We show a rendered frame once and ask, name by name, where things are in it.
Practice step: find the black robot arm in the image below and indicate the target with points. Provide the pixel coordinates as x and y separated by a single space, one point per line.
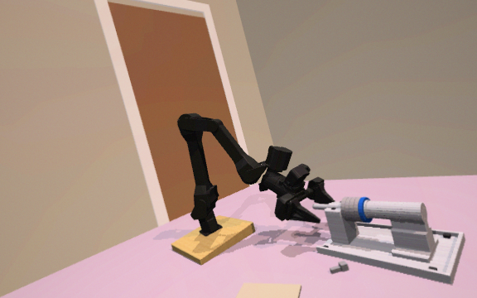
192 126

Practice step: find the blue ring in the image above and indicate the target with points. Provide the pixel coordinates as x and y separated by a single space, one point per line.
361 210

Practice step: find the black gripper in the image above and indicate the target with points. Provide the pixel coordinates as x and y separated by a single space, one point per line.
288 205

